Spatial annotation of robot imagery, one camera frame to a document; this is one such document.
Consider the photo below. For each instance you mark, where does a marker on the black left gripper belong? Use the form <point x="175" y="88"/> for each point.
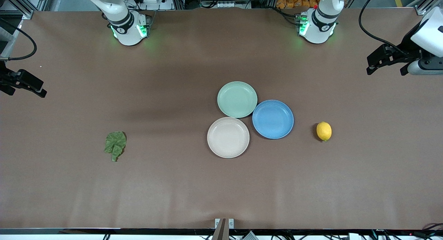
<point x="409" y="50"/>

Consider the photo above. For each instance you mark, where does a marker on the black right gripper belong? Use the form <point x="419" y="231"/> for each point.
<point x="7" y="78"/>

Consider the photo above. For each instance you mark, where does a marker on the yellow lemon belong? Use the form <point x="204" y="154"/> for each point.
<point x="324" y="131"/>

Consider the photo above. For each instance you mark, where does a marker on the green lettuce leaf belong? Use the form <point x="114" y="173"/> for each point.
<point x="115" y="143"/>

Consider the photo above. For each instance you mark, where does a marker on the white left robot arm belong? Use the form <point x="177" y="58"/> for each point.
<point x="320" y="24"/>

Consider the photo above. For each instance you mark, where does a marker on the blue plate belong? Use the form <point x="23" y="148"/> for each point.
<point x="273" y="119"/>

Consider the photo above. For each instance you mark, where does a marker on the light green plate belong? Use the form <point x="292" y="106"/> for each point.
<point x="237" y="99"/>

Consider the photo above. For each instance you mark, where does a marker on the beige plate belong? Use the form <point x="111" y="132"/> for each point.
<point x="228" y="137"/>

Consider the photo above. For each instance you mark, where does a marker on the aluminium frame profile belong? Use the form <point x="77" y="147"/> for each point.
<point x="20" y="3"/>
<point x="427" y="5"/>

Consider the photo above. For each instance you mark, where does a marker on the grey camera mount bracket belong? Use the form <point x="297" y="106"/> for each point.
<point x="224" y="228"/>

